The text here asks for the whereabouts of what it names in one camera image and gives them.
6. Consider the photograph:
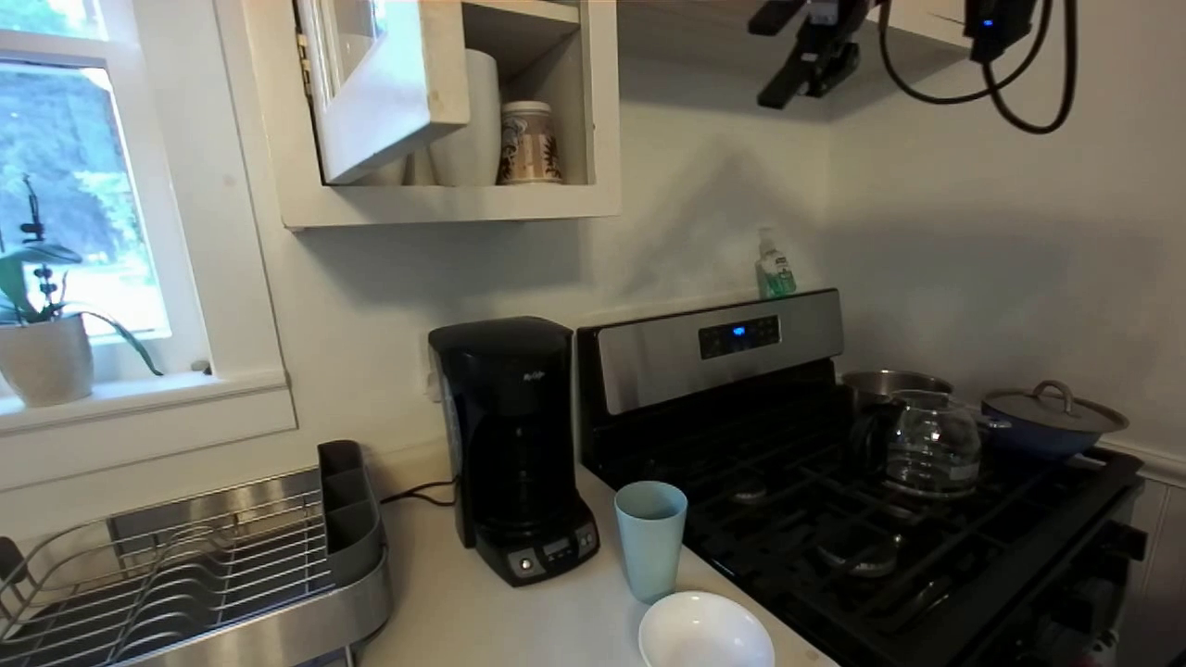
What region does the black coffee maker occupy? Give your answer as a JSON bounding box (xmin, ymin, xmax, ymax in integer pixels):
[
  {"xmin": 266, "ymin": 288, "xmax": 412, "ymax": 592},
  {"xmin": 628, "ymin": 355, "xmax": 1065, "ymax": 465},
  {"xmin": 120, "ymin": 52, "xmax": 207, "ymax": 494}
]
[{"xmin": 430, "ymin": 316, "xmax": 601, "ymax": 587}]

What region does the white window frame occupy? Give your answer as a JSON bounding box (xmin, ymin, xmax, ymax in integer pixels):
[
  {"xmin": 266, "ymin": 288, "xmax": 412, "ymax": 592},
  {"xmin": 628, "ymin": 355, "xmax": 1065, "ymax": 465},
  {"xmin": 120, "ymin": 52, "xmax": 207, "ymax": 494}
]
[{"xmin": 0, "ymin": 0, "xmax": 292, "ymax": 488}]

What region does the white bowl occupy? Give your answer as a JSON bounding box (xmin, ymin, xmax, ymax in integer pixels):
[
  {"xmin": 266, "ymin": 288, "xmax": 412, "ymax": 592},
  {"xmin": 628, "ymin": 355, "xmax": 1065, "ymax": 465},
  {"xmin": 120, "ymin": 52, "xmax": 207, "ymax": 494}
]
[{"xmin": 639, "ymin": 592, "xmax": 774, "ymax": 667}]

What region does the stainless steel dish rack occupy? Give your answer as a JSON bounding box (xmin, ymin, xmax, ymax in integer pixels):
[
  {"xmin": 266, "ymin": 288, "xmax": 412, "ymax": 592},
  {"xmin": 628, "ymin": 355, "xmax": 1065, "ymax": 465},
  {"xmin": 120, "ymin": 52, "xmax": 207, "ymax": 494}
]
[{"xmin": 0, "ymin": 442, "xmax": 392, "ymax": 667}]

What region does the white mug in cupboard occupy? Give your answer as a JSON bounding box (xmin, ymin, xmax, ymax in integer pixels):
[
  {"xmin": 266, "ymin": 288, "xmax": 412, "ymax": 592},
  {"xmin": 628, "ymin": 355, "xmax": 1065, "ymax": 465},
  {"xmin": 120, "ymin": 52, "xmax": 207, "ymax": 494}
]
[{"xmin": 430, "ymin": 48, "xmax": 501, "ymax": 185}]

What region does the blue pot with lid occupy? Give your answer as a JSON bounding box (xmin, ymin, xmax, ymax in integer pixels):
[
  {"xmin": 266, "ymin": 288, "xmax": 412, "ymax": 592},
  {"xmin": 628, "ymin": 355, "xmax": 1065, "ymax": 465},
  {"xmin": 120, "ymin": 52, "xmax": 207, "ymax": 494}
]
[{"xmin": 981, "ymin": 382, "xmax": 1128, "ymax": 465}]

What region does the patterned jar in cupboard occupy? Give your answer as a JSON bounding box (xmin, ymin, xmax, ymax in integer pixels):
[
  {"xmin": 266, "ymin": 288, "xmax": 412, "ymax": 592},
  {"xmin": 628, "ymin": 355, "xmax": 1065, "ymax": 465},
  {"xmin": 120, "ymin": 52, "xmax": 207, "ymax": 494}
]
[{"xmin": 501, "ymin": 101, "xmax": 564, "ymax": 185}]

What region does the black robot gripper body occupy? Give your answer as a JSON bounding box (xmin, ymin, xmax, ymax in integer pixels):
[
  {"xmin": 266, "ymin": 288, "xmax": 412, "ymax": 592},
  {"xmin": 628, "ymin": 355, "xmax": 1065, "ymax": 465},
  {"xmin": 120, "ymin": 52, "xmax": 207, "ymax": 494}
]
[{"xmin": 748, "ymin": 0, "xmax": 873, "ymax": 55}]

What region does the white glass cupboard door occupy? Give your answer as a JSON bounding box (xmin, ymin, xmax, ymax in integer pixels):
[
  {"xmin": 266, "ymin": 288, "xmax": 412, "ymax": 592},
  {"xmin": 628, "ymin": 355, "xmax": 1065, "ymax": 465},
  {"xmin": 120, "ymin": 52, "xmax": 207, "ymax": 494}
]
[{"xmin": 292, "ymin": 0, "xmax": 472, "ymax": 185}]

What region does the light blue plastic cup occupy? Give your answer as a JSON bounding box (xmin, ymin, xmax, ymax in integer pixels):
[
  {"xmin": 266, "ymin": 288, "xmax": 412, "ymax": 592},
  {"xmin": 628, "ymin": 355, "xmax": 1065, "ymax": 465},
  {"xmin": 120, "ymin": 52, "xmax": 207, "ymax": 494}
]
[{"xmin": 614, "ymin": 482, "xmax": 691, "ymax": 604}]

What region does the green dish soap bottle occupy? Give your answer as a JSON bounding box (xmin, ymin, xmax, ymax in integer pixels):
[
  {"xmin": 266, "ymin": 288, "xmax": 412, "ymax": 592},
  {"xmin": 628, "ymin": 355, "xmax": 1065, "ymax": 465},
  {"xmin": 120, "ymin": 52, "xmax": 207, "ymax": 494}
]
[{"xmin": 758, "ymin": 237, "xmax": 799, "ymax": 300}]

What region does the glass coffee carafe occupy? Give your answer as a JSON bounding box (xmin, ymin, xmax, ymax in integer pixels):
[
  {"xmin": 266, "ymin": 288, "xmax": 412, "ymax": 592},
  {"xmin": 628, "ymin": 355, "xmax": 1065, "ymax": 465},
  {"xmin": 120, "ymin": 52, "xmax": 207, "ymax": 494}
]
[{"xmin": 866, "ymin": 388, "xmax": 981, "ymax": 502}]

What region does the stainless steel pot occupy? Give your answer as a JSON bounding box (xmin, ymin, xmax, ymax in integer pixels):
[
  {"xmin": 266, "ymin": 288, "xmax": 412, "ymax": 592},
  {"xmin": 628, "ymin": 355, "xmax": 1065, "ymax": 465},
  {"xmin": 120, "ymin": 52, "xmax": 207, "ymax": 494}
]
[{"xmin": 841, "ymin": 371, "xmax": 948, "ymax": 413}]

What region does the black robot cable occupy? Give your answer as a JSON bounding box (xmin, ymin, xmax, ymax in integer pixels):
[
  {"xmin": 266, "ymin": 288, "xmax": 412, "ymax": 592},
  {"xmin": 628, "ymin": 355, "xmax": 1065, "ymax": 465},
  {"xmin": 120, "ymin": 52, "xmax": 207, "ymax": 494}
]
[{"xmin": 875, "ymin": 0, "xmax": 1083, "ymax": 136}]

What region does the white potted plant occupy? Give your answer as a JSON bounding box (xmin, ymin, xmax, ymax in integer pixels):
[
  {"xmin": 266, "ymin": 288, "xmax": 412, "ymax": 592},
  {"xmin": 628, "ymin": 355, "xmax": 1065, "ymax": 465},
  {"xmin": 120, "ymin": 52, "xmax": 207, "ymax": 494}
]
[{"xmin": 0, "ymin": 179, "xmax": 164, "ymax": 409}]

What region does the black gas stove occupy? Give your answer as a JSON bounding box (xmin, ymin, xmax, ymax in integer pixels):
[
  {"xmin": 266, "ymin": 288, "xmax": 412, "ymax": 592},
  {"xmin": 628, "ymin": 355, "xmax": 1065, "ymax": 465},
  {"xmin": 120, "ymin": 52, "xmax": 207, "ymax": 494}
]
[{"xmin": 574, "ymin": 288, "xmax": 1146, "ymax": 667}]

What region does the white wall cupboard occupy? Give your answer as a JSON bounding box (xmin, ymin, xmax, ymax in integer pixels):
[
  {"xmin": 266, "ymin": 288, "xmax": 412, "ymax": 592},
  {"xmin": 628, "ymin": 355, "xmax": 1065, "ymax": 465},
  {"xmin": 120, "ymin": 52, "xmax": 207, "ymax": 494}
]
[{"xmin": 217, "ymin": 0, "xmax": 618, "ymax": 230}]

